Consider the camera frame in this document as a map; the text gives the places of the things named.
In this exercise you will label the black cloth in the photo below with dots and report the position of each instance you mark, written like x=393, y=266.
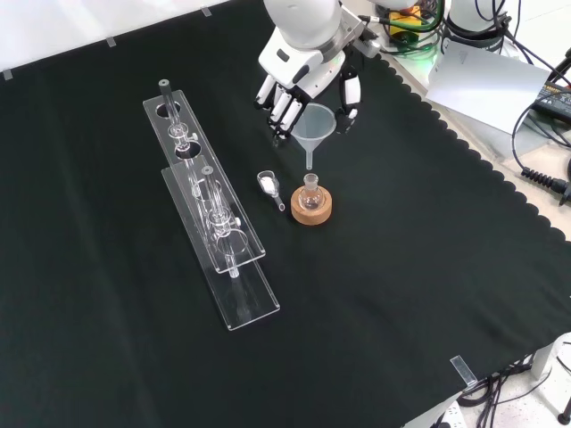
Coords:
x=357, y=290

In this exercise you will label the yellow stop button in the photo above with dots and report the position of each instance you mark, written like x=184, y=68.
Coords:
x=403, y=22

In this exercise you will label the clear round-bottom flask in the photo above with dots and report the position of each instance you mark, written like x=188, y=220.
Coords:
x=311, y=198

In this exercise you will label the white table leg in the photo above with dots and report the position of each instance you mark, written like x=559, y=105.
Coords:
x=551, y=354

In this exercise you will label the glass weighing funnel with powder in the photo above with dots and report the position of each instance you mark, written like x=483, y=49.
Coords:
x=268, y=183

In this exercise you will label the black tripod leg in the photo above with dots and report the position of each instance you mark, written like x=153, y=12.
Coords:
x=563, y=64

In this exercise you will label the clear acrylic funnel stand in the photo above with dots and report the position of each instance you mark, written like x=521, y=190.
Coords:
x=209, y=209

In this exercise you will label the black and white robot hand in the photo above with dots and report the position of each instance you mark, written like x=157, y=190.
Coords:
x=294, y=62

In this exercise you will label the white power strip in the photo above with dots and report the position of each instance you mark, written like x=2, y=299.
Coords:
x=450, y=414

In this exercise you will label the clear tape strip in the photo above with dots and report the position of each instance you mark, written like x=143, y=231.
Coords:
x=463, y=370

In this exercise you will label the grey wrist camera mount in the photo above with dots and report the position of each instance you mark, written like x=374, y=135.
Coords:
x=357, y=33

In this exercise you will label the clear plastic funnel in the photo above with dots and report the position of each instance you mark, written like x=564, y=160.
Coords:
x=313, y=125

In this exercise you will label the black power adapter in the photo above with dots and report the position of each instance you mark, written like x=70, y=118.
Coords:
x=555, y=100

